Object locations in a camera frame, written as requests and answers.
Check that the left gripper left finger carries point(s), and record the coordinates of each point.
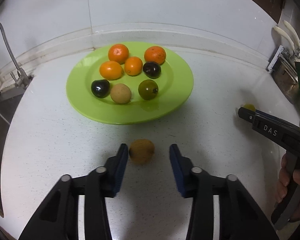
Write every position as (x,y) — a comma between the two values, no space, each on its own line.
(57,215)

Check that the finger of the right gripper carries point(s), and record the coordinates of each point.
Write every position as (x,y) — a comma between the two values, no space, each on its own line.
(246,114)
(265,115)

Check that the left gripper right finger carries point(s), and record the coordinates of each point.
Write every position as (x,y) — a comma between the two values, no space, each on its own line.
(240,215)

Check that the yellow-green plum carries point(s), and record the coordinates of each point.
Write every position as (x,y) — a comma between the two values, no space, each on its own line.
(250,107)

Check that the green plum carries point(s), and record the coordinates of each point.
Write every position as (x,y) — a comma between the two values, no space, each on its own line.
(148,89)

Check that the dark plum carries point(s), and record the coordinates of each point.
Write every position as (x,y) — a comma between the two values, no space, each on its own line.
(100,88)
(152,70)

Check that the large orange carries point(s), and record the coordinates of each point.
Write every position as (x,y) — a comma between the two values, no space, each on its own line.
(155,54)

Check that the tan longan fruit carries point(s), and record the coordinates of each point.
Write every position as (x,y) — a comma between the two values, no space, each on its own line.
(141,151)

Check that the small front orange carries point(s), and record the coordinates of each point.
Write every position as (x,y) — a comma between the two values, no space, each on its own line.
(133,66)

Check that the small orange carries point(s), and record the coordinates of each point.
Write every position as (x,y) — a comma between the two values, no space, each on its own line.
(111,70)
(133,66)

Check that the yellowish longan fruit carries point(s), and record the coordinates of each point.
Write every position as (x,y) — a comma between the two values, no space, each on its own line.
(120,94)

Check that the person right hand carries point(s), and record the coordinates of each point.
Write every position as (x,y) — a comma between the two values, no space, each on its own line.
(282,183)

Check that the steel pot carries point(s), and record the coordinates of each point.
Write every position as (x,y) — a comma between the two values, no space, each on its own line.
(286,81)

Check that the metal dish rack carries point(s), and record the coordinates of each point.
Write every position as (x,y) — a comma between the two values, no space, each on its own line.
(292,61)

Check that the green plastic plate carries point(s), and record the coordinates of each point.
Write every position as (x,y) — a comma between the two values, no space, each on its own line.
(175,86)

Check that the small chrome faucet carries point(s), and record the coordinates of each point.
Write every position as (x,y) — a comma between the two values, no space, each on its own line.
(23,80)

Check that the cream handled utensil lower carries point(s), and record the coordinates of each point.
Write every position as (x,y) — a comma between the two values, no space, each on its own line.
(287,37)

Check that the cream handled utensil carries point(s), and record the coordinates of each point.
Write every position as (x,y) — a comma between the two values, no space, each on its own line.
(287,37)
(294,34)

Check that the cream handled utensil upper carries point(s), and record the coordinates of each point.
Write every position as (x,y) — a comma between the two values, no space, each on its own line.
(294,34)

